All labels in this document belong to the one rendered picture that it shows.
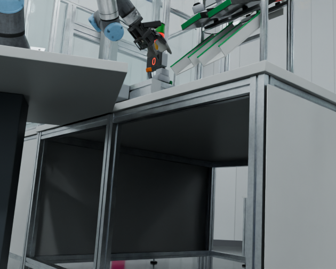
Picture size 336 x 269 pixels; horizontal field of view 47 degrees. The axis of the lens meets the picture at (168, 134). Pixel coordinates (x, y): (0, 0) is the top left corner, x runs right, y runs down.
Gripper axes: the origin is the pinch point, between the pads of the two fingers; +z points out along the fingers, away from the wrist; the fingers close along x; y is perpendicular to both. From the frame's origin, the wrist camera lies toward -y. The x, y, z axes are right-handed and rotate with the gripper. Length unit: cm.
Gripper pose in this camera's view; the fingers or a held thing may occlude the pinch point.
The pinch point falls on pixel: (164, 54)
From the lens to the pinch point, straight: 181.5
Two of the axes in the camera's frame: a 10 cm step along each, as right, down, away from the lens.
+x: 6.5, -1.0, -7.5
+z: 5.9, 7.0, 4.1
